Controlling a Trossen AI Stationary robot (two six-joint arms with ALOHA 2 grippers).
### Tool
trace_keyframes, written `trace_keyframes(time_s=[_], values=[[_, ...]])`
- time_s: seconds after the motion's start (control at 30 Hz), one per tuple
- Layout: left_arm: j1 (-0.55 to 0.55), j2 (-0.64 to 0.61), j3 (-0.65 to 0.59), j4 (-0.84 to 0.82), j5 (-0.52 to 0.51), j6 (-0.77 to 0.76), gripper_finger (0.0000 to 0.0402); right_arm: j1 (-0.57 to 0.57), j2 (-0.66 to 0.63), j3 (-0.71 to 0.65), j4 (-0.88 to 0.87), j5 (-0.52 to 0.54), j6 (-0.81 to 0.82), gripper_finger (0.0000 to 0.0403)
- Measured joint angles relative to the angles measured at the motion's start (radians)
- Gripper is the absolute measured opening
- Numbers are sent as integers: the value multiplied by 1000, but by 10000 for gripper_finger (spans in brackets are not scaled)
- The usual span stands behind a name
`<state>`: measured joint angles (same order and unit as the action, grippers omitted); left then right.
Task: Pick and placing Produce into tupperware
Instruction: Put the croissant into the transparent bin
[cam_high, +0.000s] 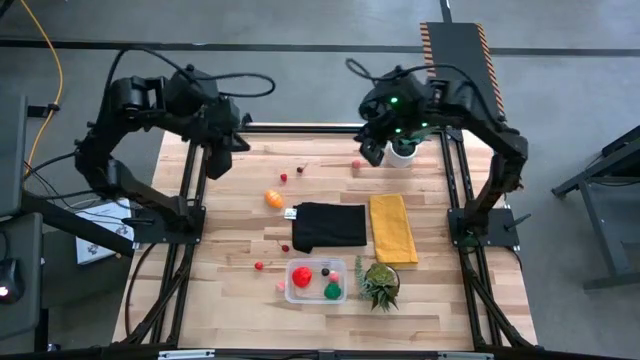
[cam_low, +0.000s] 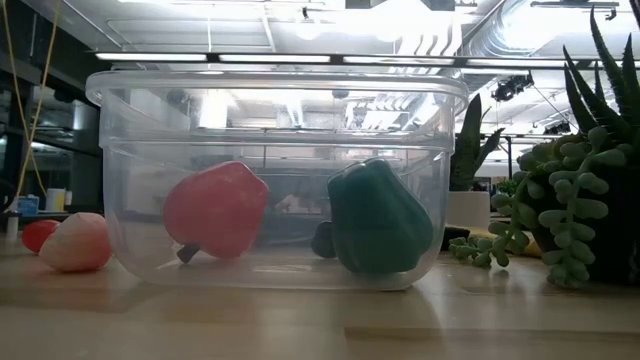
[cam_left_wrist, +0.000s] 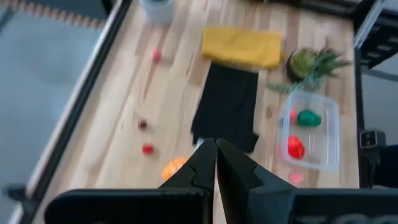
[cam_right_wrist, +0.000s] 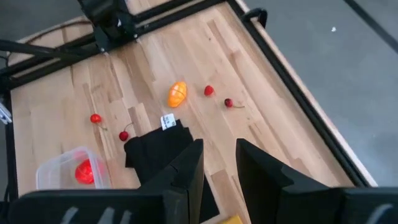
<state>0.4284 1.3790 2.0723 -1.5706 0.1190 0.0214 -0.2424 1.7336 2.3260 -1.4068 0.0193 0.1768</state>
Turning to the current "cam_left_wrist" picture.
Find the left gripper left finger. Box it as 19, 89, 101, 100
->
158, 138, 217, 192

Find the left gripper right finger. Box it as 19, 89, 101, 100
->
216, 138, 296, 224

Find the orange pumpkin toy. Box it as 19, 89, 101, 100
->
161, 156, 190, 180

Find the pink toy peach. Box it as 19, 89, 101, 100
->
288, 171, 305, 186

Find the red bell pepper toy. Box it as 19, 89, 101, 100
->
287, 135, 306, 160

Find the clear plastic container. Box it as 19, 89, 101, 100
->
276, 90, 340, 172

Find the green bell pepper toy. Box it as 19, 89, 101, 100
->
297, 109, 323, 128

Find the black folded cloth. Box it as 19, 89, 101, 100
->
190, 62, 261, 154

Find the yellow folded cloth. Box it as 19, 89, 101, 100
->
201, 26, 284, 70

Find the potted green succulent plant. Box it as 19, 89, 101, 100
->
266, 46, 354, 94

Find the snake plant in white pot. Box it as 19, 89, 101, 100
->
139, 0, 177, 24

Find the black clamp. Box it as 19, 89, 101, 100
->
2, 183, 35, 215

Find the silver aluminium bar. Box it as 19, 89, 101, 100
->
353, 0, 386, 49

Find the black table-level camera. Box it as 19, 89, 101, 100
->
359, 129, 387, 149

